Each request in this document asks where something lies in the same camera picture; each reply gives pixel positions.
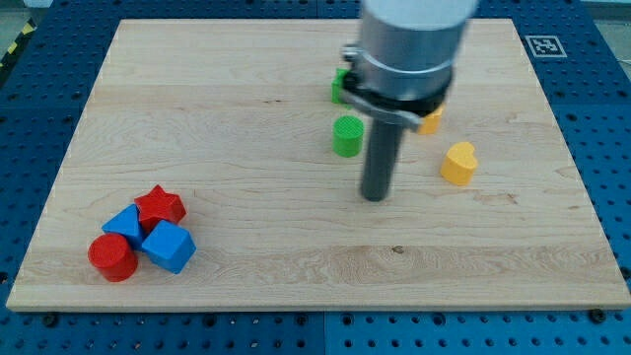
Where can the blue triangle block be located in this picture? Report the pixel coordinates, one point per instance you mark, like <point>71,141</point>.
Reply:
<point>126,223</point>

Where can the wooden board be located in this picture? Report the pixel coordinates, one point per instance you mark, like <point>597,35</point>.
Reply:
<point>236,118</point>

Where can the blue cube block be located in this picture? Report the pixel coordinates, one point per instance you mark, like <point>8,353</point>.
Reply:
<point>169,246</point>

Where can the green cylinder block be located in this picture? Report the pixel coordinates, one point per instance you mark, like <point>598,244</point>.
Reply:
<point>347,136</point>

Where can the red star block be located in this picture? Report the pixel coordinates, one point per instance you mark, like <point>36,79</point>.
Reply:
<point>158,205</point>

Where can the yellow block behind arm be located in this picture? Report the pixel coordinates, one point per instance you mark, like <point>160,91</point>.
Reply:
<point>431,121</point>

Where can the white fiducial marker tag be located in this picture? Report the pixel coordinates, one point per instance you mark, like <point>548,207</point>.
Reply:
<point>545,46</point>

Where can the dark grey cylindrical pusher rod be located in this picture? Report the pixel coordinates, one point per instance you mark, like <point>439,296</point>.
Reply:
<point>383,148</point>

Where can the yellow heart block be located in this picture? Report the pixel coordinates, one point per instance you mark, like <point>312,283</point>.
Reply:
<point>459,164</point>

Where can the red cylinder block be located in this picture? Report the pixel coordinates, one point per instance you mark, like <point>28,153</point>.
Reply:
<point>112,256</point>

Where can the green cube block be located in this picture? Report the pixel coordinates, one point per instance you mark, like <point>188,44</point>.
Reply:
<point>336,86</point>

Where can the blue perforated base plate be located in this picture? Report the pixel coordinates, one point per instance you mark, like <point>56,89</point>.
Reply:
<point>43,97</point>

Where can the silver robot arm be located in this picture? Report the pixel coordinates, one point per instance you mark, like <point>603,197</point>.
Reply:
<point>401,64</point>

